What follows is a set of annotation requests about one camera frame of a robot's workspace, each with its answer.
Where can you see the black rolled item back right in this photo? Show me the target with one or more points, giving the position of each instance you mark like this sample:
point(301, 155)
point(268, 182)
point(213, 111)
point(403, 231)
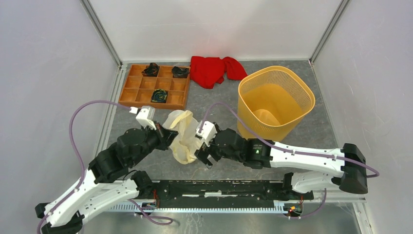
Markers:
point(180, 72)

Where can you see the pale yellow plastic trash bag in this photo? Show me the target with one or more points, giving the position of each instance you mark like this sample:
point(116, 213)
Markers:
point(186, 143)

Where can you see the orange wooden compartment tray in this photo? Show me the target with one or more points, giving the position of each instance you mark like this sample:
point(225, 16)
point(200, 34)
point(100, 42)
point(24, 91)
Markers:
point(137, 89)

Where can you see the black green rolled item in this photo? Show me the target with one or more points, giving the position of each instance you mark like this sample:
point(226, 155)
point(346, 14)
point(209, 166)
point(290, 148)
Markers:
point(159, 96)

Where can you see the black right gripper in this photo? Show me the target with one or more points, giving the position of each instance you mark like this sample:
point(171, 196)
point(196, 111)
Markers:
point(203, 152)

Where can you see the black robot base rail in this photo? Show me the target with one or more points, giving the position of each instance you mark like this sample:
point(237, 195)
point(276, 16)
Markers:
point(216, 195)

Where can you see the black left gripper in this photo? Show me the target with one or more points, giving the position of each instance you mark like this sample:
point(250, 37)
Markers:
point(165, 136)

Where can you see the yellow mesh trash bin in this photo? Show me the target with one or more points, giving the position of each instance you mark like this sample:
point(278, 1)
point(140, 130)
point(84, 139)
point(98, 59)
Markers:
point(272, 102)

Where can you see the red cloth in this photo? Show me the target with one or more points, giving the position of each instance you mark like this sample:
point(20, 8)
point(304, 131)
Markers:
point(207, 71)

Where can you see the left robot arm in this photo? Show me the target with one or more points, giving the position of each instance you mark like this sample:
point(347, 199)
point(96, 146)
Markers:
point(81, 203)

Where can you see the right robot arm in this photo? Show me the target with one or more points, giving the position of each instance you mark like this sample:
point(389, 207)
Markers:
point(343, 168)

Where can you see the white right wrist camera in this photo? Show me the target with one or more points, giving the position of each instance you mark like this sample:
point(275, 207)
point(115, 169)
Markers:
point(206, 130)

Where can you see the black rolled item back left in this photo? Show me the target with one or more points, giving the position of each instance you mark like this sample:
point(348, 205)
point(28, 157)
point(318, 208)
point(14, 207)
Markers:
point(151, 70)

